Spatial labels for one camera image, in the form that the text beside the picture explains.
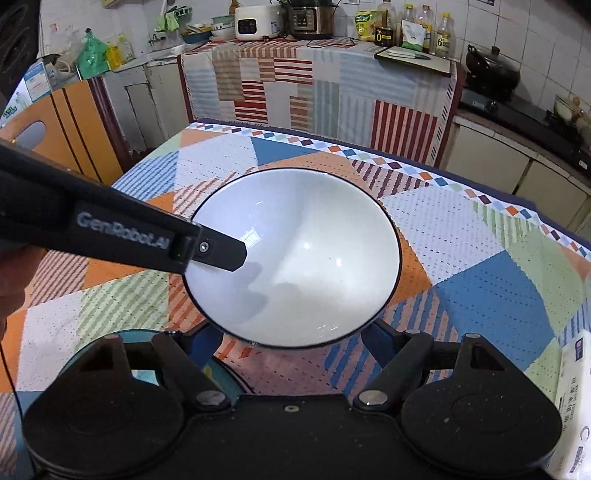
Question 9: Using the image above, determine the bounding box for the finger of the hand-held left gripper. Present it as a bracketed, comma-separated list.
[186, 225, 249, 274]

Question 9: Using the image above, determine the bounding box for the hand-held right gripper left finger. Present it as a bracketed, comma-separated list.
[69, 323, 232, 414]

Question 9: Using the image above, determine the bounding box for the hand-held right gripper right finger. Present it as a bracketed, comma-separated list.
[353, 318, 509, 412]

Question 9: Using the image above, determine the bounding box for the white bowl with dark rim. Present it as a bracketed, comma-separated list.
[182, 168, 402, 348]

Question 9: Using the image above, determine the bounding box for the person's left forearm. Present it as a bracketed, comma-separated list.
[0, 240, 44, 333]

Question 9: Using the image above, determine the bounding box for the stack of pale bowls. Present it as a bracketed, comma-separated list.
[211, 15, 236, 40]

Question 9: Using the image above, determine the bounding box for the orange wooden chair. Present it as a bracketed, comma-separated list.
[0, 76, 127, 185]

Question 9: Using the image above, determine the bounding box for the blue fried egg plate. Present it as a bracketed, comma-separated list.
[59, 329, 252, 398]

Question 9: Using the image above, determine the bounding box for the colourful checked tablecloth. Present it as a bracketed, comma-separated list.
[0, 117, 591, 480]

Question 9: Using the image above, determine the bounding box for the green plastic bottle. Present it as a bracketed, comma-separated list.
[76, 30, 109, 81]

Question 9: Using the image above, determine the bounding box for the yellow detergent bottle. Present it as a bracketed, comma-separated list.
[107, 37, 134, 70]

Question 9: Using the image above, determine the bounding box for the striped patchwork counter cloth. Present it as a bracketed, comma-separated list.
[179, 39, 458, 169]

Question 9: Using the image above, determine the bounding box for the white tissue pack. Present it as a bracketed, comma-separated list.
[547, 330, 591, 480]

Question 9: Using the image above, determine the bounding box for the blue basin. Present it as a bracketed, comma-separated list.
[181, 25, 213, 44]

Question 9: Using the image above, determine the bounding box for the green cloth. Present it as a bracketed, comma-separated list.
[156, 7, 190, 33]

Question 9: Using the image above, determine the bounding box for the white rice cooker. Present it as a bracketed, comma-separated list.
[235, 6, 282, 41]

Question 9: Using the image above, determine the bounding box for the steel pressure cooker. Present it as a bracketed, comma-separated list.
[288, 0, 335, 40]

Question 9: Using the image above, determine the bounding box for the black gas stove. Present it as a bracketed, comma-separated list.
[459, 88, 591, 169]

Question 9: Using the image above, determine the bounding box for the yellow snack packet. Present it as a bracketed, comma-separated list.
[355, 11, 384, 42]

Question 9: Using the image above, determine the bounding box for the black-edged cutting board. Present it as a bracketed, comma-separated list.
[374, 45, 452, 78]

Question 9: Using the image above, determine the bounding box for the dark sauce bottle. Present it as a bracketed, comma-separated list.
[376, 0, 399, 47]

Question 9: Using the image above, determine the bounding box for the black wok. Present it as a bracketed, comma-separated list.
[464, 44, 522, 90]

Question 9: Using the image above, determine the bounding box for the cooking pot with glass lid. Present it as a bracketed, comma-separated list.
[554, 95, 591, 132]

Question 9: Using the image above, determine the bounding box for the yellow cooking oil bottle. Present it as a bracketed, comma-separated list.
[434, 13, 452, 58]
[418, 4, 437, 51]

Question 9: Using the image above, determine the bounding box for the thin black cable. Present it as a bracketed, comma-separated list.
[0, 339, 21, 407]

